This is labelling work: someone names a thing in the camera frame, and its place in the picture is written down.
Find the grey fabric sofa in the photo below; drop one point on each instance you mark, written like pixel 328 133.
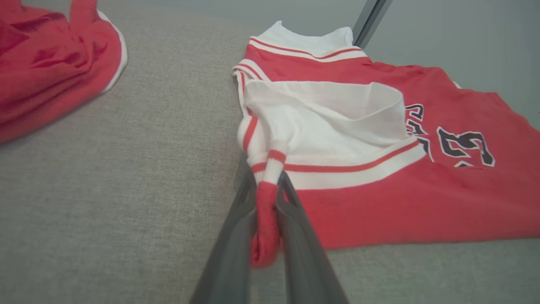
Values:
pixel 126 190

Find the red jersey plain white trim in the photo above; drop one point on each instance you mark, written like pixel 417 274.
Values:
pixel 46 71

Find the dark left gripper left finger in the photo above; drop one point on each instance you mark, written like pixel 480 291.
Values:
pixel 232 253

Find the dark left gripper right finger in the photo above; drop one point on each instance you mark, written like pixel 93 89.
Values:
pixel 303 261

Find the grey metal post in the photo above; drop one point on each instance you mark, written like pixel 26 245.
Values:
pixel 371 19

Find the red jersey striped trim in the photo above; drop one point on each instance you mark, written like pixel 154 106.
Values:
pixel 379 202

